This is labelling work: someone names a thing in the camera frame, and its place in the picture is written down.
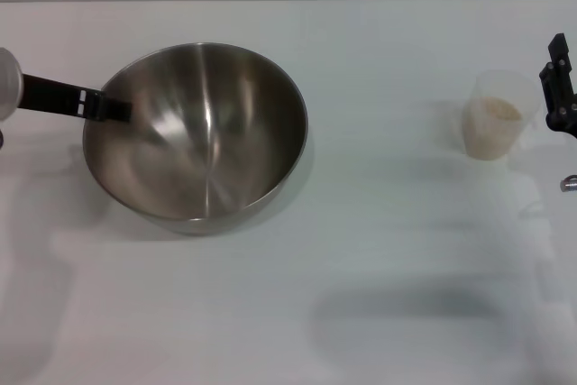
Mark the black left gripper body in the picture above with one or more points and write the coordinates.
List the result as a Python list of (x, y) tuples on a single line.
[(49, 96)]

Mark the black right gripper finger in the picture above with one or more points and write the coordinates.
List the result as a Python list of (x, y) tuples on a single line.
[(556, 78)]

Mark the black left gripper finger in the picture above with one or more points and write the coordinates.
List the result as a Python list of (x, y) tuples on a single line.
[(112, 112)]

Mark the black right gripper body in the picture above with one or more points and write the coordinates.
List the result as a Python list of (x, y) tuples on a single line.
[(567, 119)]

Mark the clear plastic measuring cup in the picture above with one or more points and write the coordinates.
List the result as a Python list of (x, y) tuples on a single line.
[(500, 87)]

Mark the white uncooked rice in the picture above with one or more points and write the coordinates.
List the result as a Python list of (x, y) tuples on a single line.
[(489, 132)]

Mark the stainless steel mixing bowl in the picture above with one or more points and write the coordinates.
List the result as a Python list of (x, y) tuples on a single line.
[(203, 141)]

